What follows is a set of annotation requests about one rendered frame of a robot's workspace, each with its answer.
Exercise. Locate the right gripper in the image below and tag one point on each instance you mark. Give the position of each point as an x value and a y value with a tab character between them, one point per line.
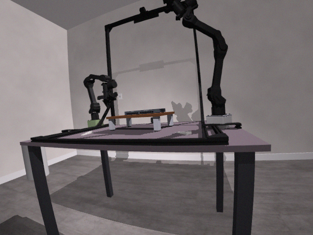
107	100

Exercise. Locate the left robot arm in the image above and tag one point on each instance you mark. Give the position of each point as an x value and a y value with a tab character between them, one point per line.
220	49

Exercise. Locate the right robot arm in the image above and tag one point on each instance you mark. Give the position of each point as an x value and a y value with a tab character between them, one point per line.
95	107

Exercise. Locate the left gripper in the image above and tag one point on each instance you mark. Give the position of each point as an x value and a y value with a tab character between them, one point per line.
170	3

